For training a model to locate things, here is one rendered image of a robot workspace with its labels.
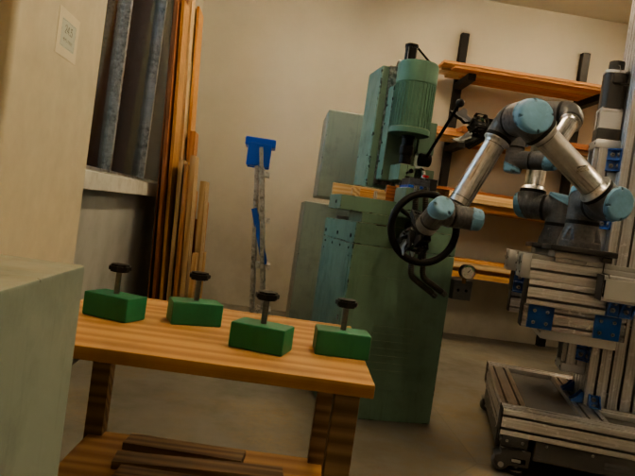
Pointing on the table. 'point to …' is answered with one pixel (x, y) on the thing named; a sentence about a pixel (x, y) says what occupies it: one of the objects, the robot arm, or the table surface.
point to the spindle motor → (414, 98)
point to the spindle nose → (406, 149)
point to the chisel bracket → (400, 171)
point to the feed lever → (437, 139)
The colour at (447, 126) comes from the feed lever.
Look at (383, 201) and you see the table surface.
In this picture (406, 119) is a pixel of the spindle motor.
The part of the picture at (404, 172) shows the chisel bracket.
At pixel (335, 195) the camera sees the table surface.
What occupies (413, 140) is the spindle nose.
